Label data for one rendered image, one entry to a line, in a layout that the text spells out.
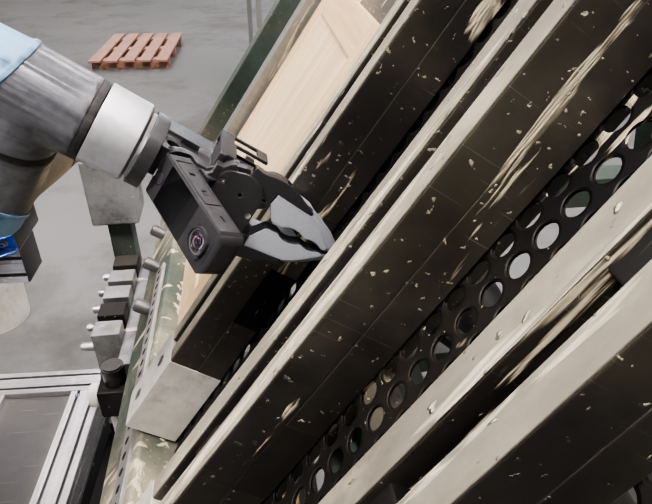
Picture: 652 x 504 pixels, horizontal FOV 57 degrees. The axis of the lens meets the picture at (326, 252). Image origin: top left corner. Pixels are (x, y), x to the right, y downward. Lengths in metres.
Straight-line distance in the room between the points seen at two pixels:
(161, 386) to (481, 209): 0.50
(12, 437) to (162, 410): 1.15
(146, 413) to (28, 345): 1.79
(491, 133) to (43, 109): 0.35
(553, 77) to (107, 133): 0.34
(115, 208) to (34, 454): 0.70
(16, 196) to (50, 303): 2.19
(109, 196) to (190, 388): 0.91
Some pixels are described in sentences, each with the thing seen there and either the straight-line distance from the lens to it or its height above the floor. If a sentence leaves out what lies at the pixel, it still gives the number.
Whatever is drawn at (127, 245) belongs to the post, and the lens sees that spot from 1.73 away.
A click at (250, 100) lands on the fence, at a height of 1.13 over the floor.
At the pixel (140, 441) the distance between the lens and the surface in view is 0.85.
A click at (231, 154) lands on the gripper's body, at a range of 0.57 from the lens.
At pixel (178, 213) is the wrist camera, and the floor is 1.29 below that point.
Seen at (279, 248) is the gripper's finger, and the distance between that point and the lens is 0.59.
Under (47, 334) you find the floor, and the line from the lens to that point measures 2.62.
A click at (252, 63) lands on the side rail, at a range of 1.53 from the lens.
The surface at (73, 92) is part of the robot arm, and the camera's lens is 0.54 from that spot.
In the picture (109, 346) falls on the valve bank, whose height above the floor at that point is 0.74.
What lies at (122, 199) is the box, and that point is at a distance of 1.62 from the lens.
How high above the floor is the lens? 1.53
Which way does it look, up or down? 32 degrees down
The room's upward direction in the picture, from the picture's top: straight up
